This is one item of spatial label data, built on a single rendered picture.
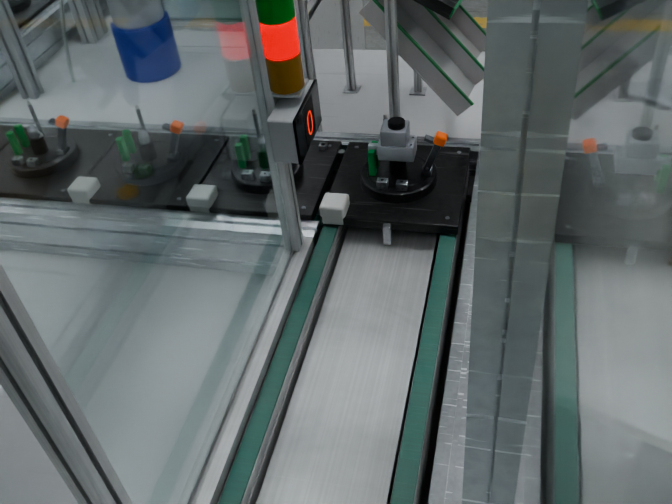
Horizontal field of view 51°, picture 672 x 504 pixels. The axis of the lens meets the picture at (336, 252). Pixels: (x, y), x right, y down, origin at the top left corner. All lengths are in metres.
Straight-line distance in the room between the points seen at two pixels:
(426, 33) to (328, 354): 0.75
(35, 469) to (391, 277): 0.62
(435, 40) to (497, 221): 1.29
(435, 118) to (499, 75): 1.47
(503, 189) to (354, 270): 0.97
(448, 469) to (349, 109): 1.06
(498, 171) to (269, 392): 0.80
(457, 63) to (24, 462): 1.09
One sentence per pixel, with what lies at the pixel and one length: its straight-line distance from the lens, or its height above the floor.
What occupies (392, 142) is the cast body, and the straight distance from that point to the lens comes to 1.23.
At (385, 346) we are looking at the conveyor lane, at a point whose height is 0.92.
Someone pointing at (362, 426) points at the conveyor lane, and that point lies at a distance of 0.99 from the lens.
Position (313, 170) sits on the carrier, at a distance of 1.35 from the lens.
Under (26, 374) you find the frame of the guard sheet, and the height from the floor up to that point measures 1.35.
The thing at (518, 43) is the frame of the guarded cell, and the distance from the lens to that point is 0.21.
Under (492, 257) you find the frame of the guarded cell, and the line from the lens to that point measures 0.26.
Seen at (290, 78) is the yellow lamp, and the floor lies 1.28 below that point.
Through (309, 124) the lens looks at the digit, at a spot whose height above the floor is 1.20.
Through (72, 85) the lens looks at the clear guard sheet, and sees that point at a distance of 0.61.
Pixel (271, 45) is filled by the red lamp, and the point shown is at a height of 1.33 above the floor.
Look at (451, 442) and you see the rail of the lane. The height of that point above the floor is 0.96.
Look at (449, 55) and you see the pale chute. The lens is 1.54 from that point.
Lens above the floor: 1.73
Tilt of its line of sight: 41 degrees down
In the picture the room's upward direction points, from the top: 7 degrees counter-clockwise
